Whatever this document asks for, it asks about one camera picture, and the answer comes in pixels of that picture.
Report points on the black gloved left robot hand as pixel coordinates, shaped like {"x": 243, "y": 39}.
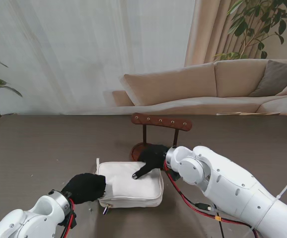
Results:
{"x": 86, "y": 186}

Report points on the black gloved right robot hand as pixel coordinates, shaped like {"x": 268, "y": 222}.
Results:
{"x": 153, "y": 156}

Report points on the brown wooden jewelry stand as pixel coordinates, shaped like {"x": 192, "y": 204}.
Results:
{"x": 158, "y": 121}

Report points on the white leather bag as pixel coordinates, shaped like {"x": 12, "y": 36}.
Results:
{"x": 133, "y": 186}

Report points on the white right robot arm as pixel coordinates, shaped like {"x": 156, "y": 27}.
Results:
{"x": 233, "y": 188}

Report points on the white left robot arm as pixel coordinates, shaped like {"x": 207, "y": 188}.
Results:
{"x": 29, "y": 218}

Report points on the beige sofa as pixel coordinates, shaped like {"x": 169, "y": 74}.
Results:
{"x": 173, "y": 84}

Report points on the white sheer curtain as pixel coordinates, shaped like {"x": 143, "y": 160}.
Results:
{"x": 84, "y": 49}

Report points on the beige curtain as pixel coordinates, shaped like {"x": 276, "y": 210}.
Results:
{"x": 208, "y": 37}

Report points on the white zip tie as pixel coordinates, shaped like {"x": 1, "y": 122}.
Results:
{"x": 283, "y": 189}

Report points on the grey cushion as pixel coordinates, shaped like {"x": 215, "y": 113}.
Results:
{"x": 275, "y": 79}

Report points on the tall leafy ficus plant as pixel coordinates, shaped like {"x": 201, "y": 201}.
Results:
{"x": 240, "y": 24}

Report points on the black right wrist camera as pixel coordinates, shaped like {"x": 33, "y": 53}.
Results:
{"x": 174, "y": 175}

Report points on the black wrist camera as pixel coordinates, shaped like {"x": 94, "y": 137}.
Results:
{"x": 70, "y": 221}
{"x": 174, "y": 175}

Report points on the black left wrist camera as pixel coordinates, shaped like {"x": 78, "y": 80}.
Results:
{"x": 70, "y": 221}

